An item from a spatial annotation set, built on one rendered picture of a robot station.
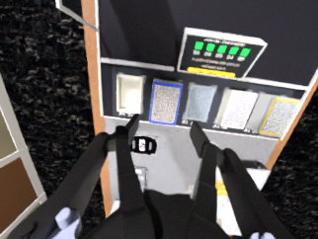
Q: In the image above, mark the black flat nest plate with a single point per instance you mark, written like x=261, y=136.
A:
x=144, y=144

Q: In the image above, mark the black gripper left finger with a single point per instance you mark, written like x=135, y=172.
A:
x=59, y=217

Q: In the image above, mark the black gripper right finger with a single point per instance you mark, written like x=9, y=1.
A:
x=254, y=216

